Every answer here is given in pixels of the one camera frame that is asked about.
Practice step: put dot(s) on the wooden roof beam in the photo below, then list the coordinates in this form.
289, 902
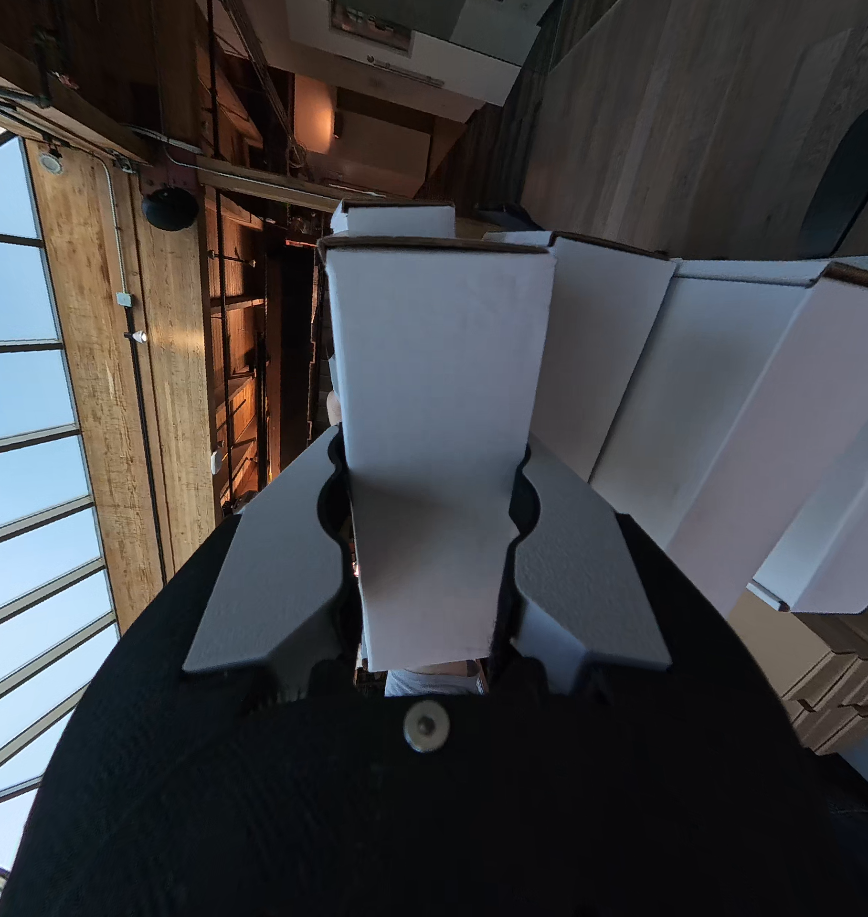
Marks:
104, 394

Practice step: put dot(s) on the white box wall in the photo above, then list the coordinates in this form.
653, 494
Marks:
692, 394

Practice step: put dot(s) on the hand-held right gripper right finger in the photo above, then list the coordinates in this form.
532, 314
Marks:
591, 587

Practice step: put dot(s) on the glass skylight window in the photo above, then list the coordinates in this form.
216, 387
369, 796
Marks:
18, 394

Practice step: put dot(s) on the black round ceiling speaker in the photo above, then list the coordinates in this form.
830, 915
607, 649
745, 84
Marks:
169, 209

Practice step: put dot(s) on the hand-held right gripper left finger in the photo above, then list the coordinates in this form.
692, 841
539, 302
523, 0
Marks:
269, 587

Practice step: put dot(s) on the small wall lamp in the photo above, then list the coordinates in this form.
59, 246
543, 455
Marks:
139, 336

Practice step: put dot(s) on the white cardboard box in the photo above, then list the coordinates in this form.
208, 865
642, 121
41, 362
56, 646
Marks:
441, 394

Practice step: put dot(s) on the stack of brown flat boxes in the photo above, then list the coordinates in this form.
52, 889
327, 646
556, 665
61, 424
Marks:
835, 680

